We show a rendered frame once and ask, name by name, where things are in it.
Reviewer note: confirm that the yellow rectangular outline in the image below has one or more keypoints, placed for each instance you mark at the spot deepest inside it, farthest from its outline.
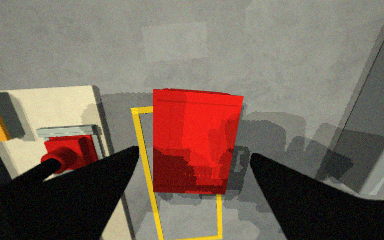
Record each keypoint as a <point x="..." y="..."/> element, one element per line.
<point x="137" y="124"/>

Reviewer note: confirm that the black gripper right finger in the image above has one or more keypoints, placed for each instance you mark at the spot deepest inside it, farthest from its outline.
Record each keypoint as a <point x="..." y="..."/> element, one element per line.
<point x="307" y="209"/>

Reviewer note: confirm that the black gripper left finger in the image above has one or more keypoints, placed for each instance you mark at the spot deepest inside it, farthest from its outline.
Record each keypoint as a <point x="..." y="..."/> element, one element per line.
<point x="74" y="206"/>

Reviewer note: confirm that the grey rectangular bar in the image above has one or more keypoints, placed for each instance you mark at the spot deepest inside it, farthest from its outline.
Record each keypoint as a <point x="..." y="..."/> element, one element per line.
<point x="357" y="160"/>

